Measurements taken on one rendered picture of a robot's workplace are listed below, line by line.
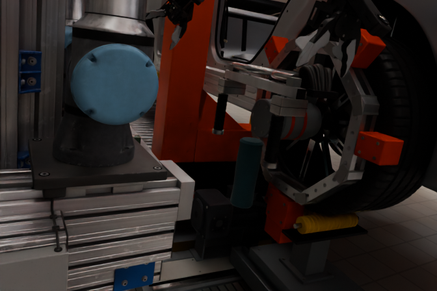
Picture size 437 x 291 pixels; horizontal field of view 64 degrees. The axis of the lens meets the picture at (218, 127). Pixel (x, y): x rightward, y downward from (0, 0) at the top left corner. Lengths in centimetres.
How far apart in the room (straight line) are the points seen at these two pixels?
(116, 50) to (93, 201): 31
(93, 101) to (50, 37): 38
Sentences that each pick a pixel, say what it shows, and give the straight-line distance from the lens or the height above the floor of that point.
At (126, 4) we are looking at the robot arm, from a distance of 52.
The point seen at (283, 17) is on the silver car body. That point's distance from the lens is 179.
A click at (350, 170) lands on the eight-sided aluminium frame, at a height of 77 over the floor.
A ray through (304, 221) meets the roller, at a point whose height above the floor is 53.
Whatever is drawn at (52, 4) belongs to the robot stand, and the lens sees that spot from 86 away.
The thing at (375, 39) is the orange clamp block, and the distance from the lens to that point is 110.
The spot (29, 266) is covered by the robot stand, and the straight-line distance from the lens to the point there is 60.
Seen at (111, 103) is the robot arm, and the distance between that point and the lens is 50.
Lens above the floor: 105
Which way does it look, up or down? 13 degrees down
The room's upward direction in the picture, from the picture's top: 8 degrees clockwise
